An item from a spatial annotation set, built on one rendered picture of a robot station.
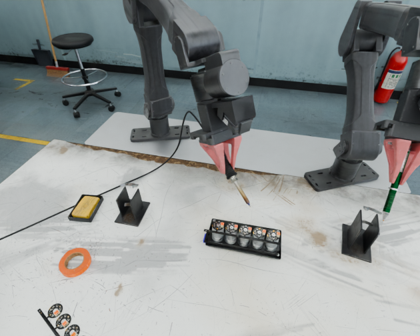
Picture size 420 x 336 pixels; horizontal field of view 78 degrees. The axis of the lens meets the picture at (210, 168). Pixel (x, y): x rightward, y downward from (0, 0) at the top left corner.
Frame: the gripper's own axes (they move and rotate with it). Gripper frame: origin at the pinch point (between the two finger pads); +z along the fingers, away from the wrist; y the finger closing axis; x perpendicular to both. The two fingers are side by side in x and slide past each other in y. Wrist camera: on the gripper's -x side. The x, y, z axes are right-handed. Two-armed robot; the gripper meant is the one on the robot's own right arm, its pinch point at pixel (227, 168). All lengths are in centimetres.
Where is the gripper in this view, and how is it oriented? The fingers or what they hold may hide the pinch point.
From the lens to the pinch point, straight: 55.4
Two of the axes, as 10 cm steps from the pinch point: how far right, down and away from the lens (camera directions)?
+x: -4.8, -1.6, 8.6
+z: 2.4, 9.2, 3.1
